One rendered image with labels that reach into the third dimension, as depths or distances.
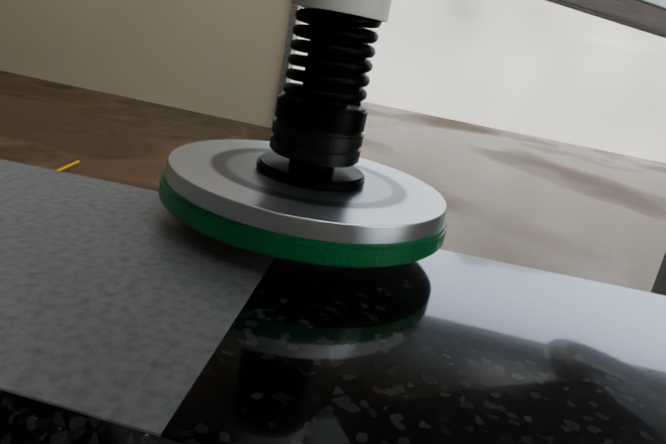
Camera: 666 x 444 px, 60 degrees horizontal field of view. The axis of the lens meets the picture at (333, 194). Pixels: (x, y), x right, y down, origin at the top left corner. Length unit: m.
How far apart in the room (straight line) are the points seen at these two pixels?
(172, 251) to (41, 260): 0.08
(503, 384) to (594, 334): 0.11
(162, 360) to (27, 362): 0.06
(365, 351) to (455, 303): 0.10
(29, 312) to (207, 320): 0.09
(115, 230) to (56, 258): 0.06
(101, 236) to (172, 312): 0.11
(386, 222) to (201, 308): 0.12
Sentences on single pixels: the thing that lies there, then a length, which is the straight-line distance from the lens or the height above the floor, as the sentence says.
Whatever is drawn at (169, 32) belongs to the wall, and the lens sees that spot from 5.56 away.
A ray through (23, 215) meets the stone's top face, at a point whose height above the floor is 0.80.
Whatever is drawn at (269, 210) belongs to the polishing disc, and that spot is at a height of 0.85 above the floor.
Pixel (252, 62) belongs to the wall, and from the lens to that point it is 5.30.
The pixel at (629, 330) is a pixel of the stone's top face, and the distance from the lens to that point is 0.45.
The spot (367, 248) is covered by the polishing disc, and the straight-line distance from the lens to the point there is 0.36.
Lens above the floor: 0.96
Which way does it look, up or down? 16 degrees down
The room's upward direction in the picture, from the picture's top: 11 degrees clockwise
